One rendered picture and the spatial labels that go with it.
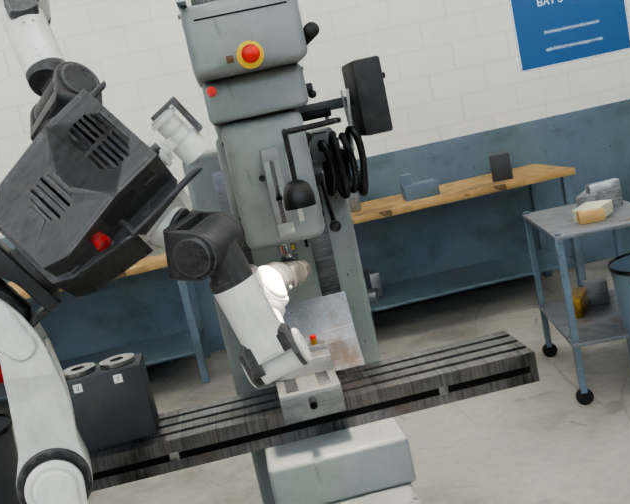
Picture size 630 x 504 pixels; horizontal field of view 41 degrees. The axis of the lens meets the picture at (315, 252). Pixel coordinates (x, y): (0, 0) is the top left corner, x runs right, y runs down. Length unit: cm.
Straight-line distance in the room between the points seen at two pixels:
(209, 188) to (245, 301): 91
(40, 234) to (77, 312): 495
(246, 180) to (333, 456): 69
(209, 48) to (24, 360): 77
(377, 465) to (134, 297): 457
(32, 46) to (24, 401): 72
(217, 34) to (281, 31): 14
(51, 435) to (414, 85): 512
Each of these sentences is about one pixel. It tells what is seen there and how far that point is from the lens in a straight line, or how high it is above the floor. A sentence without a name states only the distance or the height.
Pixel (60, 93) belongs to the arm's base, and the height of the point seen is 175.
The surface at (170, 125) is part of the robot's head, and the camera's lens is 173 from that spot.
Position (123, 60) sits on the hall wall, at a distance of 637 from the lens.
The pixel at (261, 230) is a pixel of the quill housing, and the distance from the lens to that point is 204.
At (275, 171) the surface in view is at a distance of 199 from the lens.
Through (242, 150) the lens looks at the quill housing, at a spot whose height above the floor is 156.
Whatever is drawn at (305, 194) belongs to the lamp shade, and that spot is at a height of 144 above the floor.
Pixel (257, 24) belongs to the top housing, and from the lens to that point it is 191.
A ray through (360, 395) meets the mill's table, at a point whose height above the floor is 90.
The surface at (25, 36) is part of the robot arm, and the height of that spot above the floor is 189.
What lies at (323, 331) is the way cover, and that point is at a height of 97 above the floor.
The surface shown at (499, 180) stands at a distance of 598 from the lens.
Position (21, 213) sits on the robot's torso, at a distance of 161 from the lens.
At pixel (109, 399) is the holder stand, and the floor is 102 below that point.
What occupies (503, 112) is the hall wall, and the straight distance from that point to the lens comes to 668.
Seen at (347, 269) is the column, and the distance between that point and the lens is 254.
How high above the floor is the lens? 161
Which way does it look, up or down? 9 degrees down
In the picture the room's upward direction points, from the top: 12 degrees counter-clockwise
